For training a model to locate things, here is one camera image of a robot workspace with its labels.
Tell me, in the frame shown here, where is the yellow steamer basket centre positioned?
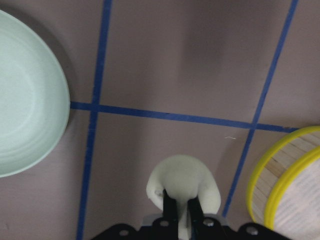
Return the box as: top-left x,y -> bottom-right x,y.
246,126 -> 320,240

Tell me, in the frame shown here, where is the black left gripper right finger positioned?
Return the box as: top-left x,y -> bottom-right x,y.
187,197 -> 204,223

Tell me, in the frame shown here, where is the light green plate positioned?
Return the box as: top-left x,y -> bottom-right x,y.
0,11 -> 71,177

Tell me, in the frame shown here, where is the white steamed bun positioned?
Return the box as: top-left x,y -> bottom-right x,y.
146,154 -> 221,240

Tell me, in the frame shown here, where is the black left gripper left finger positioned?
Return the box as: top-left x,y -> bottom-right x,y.
162,189 -> 179,223

